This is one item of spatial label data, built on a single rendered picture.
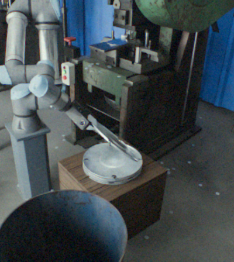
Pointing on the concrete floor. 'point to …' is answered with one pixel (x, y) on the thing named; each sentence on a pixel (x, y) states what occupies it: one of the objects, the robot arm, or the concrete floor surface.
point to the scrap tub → (62, 230)
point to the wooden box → (122, 190)
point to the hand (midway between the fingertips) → (96, 127)
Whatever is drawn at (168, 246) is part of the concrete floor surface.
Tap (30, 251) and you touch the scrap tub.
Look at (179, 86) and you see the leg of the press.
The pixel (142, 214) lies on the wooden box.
